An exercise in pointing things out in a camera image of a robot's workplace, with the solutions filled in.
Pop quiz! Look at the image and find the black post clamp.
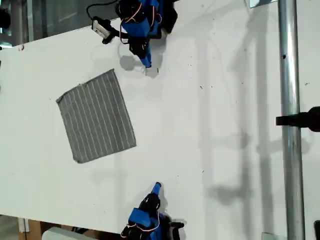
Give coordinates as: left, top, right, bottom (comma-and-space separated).
275, 106, 320, 133

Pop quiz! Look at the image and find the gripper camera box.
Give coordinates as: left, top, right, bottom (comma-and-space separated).
91, 16, 121, 45
169, 219, 185, 230

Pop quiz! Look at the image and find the white box under table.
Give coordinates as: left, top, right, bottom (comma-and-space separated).
41, 226, 78, 240

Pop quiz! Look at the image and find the round black background object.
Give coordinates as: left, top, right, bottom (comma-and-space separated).
0, 8, 12, 30

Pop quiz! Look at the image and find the steel post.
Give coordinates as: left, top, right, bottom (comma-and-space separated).
277, 0, 306, 240

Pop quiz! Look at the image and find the camera black cable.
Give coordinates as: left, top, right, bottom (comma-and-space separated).
86, 0, 119, 20

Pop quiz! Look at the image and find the wooden table leg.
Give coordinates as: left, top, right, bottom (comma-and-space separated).
18, 218, 43, 240

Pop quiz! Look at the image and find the grey striped towel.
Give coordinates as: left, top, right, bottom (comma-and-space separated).
55, 68, 138, 164

